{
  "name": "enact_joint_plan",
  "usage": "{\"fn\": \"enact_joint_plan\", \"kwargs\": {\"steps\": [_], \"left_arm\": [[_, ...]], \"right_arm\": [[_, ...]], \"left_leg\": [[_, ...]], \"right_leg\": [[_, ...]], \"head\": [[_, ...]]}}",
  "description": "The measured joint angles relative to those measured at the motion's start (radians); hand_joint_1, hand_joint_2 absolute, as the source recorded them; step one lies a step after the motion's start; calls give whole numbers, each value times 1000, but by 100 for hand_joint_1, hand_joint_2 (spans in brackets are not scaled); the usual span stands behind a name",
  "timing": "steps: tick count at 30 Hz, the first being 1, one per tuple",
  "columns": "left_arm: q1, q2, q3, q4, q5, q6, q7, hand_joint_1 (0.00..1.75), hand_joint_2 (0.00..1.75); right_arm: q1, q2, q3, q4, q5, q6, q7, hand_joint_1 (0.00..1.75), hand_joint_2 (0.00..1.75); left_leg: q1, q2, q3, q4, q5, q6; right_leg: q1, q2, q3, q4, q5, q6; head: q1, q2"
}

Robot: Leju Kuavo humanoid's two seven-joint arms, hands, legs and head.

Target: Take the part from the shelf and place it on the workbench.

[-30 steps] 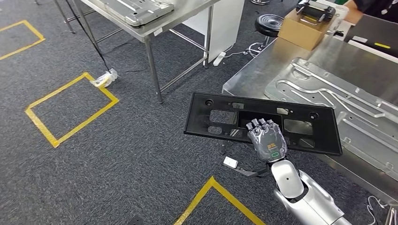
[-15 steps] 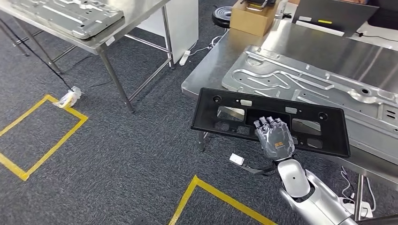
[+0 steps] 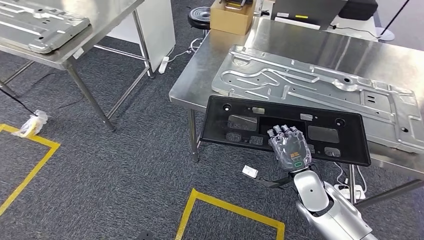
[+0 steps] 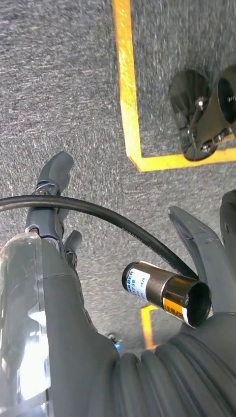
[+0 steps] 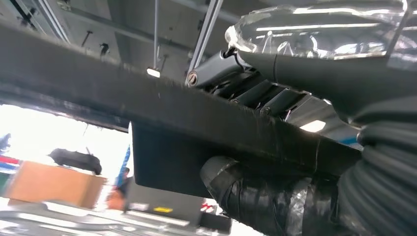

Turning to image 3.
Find yellow floor tape square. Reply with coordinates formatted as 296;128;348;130
0;123;62;217

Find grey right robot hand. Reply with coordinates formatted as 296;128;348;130
266;124;313;173

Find white desk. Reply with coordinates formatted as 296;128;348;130
255;0;397;42

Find black plastic plate part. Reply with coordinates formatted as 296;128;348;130
199;95;372;168

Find stamped metal panel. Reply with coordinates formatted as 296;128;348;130
211;44;424;155
0;0;91;55

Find black carrying case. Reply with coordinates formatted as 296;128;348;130
337;0;379;21

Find steel table crossbar legs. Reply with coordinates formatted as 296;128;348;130
0;0;157;133

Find black round stool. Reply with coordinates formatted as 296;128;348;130
187;6;212;54

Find thin desk cable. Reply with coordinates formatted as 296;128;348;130
328;22;382;40

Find white power cable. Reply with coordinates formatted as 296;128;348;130
167;36;200;64

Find black pole round base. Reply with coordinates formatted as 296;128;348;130
377;0;412;42

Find grey laptop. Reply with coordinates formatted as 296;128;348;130
270;0;348;31

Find clear cup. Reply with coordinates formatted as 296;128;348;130
253;0;266;17

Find cardboard box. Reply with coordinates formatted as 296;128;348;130
209;0;258;36

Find thin black rod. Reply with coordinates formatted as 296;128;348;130
0;86;38;116

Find white cable bundle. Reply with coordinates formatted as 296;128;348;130
332;161;369;193

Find black right camera bracket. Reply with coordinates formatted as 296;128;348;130
255;175;296;190

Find steel workbench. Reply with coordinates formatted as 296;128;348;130
168;16;424;211

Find crumpled clear plastic bag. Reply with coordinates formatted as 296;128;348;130
12;109;51;139

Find black remote controller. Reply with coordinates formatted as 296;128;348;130
218;0;257;11

